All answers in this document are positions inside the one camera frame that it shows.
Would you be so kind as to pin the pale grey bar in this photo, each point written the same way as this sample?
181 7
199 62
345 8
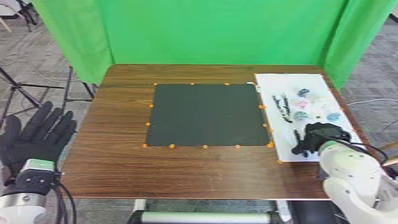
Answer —
204 217

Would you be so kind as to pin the black tripod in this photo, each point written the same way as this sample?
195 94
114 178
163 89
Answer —
19 88

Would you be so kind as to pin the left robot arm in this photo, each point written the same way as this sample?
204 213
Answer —
23 200

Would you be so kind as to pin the blue flower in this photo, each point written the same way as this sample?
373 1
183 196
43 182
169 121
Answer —
332 116

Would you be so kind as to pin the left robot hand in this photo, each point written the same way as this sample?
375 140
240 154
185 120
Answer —
35 140

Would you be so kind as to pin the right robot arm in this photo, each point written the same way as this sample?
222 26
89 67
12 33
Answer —
355 180

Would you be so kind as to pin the white sheet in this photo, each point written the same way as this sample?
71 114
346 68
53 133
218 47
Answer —
277 133

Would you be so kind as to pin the dark mat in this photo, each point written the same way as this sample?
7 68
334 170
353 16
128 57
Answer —
206 115

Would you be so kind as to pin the black stand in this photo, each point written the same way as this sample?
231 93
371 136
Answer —
76 86

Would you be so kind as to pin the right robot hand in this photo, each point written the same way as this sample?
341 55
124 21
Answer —
316 135

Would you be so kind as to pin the white flower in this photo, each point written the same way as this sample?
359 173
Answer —
321 107

